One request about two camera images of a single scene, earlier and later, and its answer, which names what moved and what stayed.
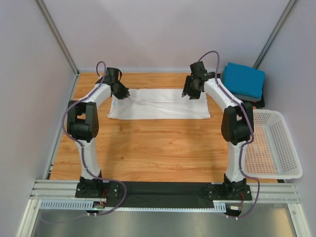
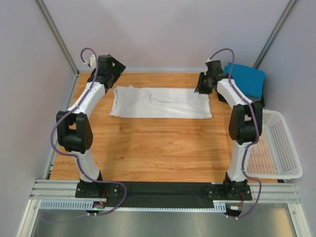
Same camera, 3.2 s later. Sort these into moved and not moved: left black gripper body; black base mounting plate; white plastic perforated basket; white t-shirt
Moved: left black gripper body
Not moved: white t-shirt; black base mounting plate; white plastic perforated basket
